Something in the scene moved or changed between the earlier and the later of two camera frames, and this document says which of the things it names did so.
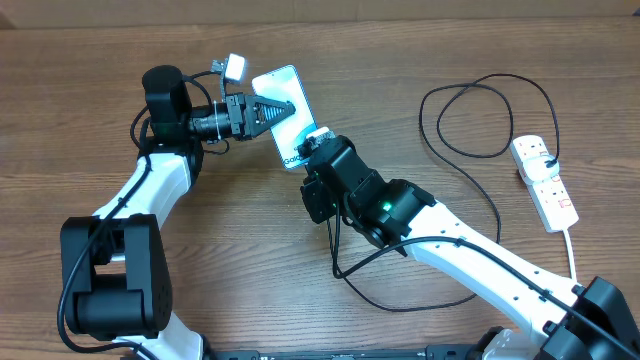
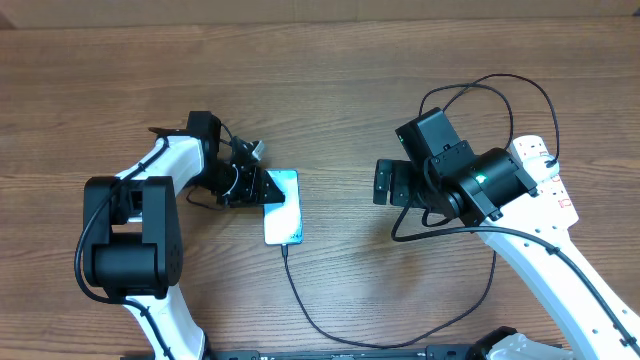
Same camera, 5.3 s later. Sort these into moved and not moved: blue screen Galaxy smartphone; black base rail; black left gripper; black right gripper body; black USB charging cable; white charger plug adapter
Moved: black USB charging cable; black right gripper body; black left gripper; blue screen Galaxy smartphone
Not moved: black base rail; white charger plug adapter
